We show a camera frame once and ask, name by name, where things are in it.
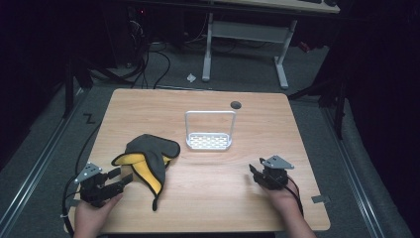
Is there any white-legged desk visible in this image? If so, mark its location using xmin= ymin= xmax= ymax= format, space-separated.
xmin=201 ymin=0 xmax=342 ymax=90

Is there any red and black gripper cable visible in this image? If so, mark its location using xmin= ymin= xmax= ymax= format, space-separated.
xmin=284 ymin=176 xmax=305 ymax=218

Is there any grey tape piece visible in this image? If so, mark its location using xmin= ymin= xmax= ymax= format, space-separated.
xmin=310 ymin=194 xmax=332 ymax=204

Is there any metal floor rail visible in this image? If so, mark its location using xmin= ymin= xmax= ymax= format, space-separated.
xmin=324 ymin=108 xmax=386 ymax=238
xmin=0 ymin=88 xmax=85 ymax=230

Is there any person's right hand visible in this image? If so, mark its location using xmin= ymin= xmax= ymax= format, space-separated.
xmin=261 ymin=182 xmax=301 ymax=217

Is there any bundle of black floor cables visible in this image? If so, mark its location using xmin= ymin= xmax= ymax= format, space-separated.
xmin=123 ymin=8 xmax=172 ymax=90

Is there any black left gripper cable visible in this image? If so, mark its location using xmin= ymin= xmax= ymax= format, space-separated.
xmin=60 ymin=121 xmax=102 ymax=238

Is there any person's left hand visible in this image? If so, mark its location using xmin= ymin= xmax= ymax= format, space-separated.
xmin=73 ymin=192 xmax=124 ymax=232

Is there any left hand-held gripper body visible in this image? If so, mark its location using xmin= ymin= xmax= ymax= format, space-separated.
xmin=73 ymin=161 xmax=125 ymax=209

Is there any white rack with handle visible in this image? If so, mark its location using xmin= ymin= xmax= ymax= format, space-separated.
xmin=183 ymin=109 xmax=238 ymax=152

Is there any black metal stand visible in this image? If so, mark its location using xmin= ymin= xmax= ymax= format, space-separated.
xmin=286 ymin=73 xmax=350 ymax=141
xmin=61 ymin=54 xmax=95 ymax=119

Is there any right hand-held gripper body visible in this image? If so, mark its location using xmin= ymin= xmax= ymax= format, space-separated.
xmin=260 ymin=155 xmax=296 ymax=191

